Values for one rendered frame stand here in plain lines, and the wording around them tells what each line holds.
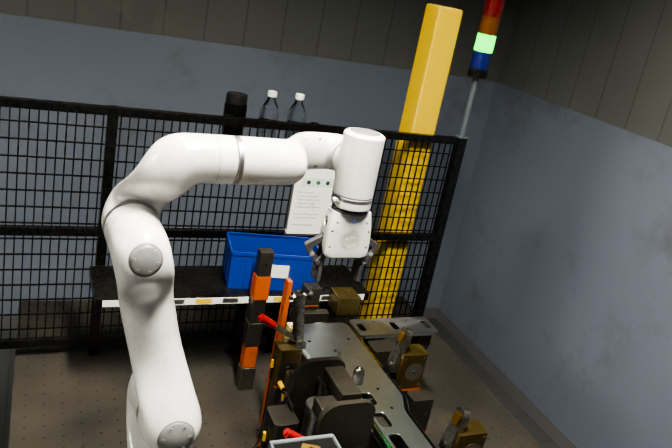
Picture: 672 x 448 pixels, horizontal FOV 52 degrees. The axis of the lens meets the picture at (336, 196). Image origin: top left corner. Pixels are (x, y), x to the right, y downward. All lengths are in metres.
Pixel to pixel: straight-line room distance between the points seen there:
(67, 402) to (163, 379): 0.93
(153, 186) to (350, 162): 0.38
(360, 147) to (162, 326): 0.50
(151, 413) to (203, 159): 0.50
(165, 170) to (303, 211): 1.25
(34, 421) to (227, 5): 2.16
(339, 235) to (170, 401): 0.45
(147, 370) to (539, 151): 2.90
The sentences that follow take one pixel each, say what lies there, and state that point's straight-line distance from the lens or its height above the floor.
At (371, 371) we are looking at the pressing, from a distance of 2.03.
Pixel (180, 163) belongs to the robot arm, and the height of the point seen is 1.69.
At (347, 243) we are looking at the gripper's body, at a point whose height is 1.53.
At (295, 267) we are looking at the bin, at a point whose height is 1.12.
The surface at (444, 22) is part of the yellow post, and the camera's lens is 2.51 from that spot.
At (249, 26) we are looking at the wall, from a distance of 3.60.
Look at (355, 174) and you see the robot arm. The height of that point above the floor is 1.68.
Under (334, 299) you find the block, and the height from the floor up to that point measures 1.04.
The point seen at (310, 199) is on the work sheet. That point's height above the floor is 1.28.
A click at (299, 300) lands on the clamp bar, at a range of 1.88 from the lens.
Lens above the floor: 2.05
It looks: 18 degrees down
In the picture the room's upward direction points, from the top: 11 degrees clockwise
